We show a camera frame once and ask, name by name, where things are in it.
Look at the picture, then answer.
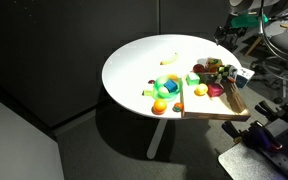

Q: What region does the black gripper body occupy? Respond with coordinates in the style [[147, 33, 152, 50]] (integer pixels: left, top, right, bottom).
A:
[[217, 25, 248, 40]]

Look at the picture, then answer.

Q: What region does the soft orange multicolour block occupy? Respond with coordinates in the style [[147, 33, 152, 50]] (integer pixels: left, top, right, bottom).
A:
[[204, 57, 224, 74]]

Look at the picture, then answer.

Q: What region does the wooden tray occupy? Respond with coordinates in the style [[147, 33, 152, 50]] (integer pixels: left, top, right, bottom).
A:
[[179, 73, 252, 122]]

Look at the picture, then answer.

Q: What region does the black white checkered block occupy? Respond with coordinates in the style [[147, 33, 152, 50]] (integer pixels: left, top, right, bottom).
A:
[[216, 64, 236, 83]]

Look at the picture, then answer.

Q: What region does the green block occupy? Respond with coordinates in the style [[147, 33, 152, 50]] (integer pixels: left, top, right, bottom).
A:
[[185, 72, 201, 86]]

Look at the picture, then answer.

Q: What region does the magenta block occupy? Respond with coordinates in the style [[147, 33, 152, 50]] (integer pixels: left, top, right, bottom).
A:
[[206, 82, 225, 99]]

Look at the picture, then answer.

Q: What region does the blue block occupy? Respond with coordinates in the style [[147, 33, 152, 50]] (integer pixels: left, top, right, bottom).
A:
[[164, 79, 179, 93]]

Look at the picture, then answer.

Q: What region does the wooden slanted leg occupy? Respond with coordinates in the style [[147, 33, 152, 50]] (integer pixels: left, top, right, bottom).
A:
[[244, 35, 264, 57]]

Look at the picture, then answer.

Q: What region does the white blue printed cube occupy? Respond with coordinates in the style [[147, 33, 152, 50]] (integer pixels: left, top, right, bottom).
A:
[[235, 67, 256, 89]]

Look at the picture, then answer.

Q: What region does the red toy tomato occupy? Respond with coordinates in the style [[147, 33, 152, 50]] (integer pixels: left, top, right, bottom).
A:
[[192, 63, 206, 74]]

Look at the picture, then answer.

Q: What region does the yellow toy banana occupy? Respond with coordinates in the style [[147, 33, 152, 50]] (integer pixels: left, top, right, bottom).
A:
[[160, 52, 179, 66]]

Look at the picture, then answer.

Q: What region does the yellow ball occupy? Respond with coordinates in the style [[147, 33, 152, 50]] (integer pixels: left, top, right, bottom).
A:
[[194, 83, 209, 97]]

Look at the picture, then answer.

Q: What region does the small yellow toy piece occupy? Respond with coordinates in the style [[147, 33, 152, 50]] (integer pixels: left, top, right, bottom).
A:
[[168, 73, 180, 82]]

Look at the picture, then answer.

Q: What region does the green translucent bowl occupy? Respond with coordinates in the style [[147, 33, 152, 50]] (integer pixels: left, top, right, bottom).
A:
[[152, 75, 184, 102]]

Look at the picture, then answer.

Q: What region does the small orange green ball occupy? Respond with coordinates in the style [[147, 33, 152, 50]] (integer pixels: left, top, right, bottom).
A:
[[172, 101, 184, 113]]

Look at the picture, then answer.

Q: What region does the purple black clamp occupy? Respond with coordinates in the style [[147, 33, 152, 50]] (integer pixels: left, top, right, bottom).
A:
[[254, 99, 288, 126], [222, 119, 284, 152]]

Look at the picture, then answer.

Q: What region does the small green flat piece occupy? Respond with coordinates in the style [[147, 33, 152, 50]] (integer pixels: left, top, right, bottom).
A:
[[142, 89, 156, 98]]

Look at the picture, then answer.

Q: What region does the grey cabinet panel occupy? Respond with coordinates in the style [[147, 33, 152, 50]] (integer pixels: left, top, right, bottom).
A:
[[0, 89, 65, 180]]

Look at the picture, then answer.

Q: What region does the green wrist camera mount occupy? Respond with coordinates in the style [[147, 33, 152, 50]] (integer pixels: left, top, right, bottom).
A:
[[230, 13, 270, 29]]

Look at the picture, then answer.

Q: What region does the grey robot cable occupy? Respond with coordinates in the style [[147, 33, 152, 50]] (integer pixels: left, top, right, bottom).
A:
[[259, 0, 288, 65]]

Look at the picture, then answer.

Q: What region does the white table pedestal leg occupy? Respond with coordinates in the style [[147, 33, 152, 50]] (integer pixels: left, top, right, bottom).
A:
[[146, 118, 168, 160]]

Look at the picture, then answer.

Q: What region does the grey base plate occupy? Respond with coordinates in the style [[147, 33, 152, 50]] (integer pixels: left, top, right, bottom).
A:
[[217, 143, 285, 180]]

